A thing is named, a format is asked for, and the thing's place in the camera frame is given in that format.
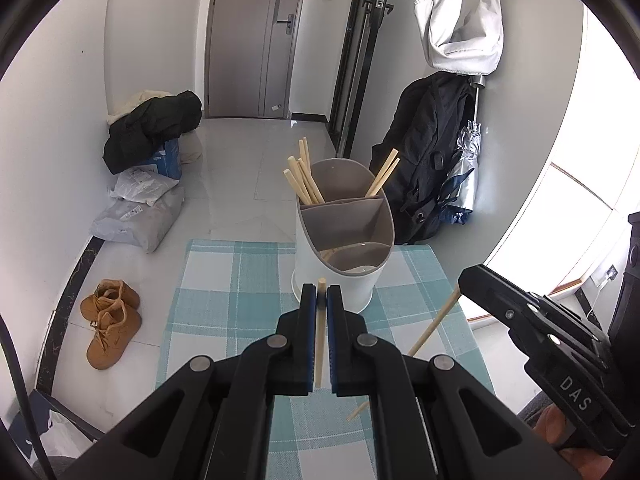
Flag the long black cable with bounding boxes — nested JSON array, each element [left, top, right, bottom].
[[0, 317, 56, 480]]

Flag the black jacket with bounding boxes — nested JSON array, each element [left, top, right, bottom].
[[102, 90, 203, 175]]

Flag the grey door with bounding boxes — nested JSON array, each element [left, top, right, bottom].
[[205, 0, 311, 120]]

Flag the white utensil holder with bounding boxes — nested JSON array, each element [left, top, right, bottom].
[[291, 158, 396, 315]]

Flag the white plastic bag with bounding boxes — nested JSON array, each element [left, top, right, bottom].
[[35, 407, 96, 461]]

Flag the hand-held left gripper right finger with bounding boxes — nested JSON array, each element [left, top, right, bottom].
[[326, 284, 581, 480]]

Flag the white cloth bag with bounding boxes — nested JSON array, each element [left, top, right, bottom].
[[414, 0, 503, 75]]

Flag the single wooden chopstick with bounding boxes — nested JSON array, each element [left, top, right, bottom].
[[315, 277, 328, 388], [347, 287, 462, 420]]

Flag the black sliding door frame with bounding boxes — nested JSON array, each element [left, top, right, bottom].
[[327, 0, 396, 158]]

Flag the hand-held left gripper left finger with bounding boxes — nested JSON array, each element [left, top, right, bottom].
[[60, 284, 318, 480]]

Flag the white plastic package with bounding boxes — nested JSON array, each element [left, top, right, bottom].
[[110, 167, 181, 206]]

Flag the person's grey trousers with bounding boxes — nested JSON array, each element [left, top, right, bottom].
[[517, 387, 556, 426]]

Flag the teal checked tablecloth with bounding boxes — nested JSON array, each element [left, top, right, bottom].
[[156, 239, 496, 480]]

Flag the black stand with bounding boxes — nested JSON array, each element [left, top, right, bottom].
[[607, 212, 640, 361]]

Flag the blue cardboard box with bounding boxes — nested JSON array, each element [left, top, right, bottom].
[[127, 139, 183, 181]]

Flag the grey plastic package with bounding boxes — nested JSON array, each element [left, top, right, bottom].
[[90, 187, 185, 254]]

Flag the person's right hand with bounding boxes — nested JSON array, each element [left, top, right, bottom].
[[532, 402, 616, 480]]

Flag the bunch of wooden chopsticks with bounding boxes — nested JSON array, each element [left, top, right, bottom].
[[281, 137, 402, 206]]

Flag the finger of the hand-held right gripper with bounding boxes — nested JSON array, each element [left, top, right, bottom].
[[470, 264, 601, 348], [459, 266, 608, 376]]

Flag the dark blue carton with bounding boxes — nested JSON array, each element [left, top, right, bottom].
[[10, 389, 101, 466]]

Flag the silver folded umbrella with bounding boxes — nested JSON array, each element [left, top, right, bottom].
[[440, 74, 488, 225]]

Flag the black backpack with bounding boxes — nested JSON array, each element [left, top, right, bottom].
[[369, 71, 476, 246]]

